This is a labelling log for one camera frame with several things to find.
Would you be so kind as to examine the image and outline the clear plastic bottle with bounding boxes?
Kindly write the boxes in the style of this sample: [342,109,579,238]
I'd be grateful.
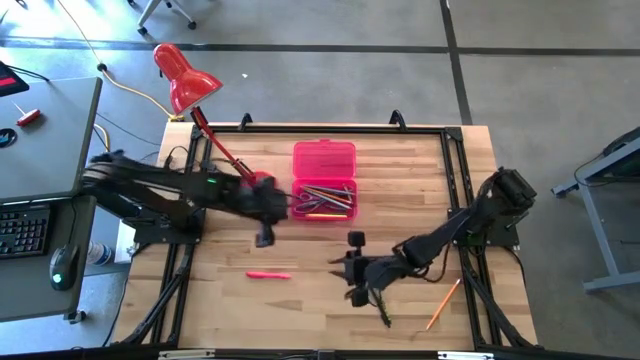
[87,241,114,266]

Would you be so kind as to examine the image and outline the white metal bracket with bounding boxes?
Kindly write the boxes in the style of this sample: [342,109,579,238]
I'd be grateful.
[437,351,496,360]
[158,349,216,360]

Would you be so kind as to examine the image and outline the black computer keyboard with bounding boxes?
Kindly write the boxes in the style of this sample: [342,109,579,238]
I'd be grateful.
[0,204,54,259]

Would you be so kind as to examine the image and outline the light grey desk top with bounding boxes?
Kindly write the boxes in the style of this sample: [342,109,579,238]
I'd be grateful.
[0,76,104,204]

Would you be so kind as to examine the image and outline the pink plastic supply box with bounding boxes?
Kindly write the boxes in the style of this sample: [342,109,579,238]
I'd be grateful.
[291,139,359,223]

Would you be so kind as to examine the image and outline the dark grey desk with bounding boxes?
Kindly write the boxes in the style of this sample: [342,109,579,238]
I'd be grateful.
[0,195,97,324]

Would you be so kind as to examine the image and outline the grey metal side table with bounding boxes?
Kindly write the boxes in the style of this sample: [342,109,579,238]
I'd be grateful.
[551,127,640,294]

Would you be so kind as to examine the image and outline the red-handled screwdriver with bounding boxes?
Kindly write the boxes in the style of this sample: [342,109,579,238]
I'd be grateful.
[10,99,42,127]

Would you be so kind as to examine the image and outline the black flat device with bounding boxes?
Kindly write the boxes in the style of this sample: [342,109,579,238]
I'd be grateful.
[0,60,30,98]

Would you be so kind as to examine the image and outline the grey office chair base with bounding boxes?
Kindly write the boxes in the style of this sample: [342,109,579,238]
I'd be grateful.
[127,0,197,36]

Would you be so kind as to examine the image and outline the black computer mouse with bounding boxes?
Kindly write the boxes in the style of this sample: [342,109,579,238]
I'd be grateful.
[48,244,81,292]

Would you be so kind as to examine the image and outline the red desk lamp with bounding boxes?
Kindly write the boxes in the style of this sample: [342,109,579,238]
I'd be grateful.
[152,42,276,199]

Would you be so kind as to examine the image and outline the yellow power cable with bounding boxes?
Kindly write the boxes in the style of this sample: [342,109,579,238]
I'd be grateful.
[54,0,185,156]

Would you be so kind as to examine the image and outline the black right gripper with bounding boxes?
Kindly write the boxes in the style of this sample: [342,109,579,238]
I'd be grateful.
[328,230,409,308]

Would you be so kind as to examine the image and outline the black aluminium table frame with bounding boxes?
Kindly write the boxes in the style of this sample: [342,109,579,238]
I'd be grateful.
[113,123,539,360]

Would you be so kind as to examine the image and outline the purple scissors with teal blades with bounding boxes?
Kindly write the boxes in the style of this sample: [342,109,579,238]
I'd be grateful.
[294,191,334,214]

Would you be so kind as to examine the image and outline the long grey-green pencil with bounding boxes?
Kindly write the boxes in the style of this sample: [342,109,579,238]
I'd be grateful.
[304,184,356,197]

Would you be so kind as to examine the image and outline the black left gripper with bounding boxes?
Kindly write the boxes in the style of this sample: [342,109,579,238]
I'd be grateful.
[244,174,290,249]

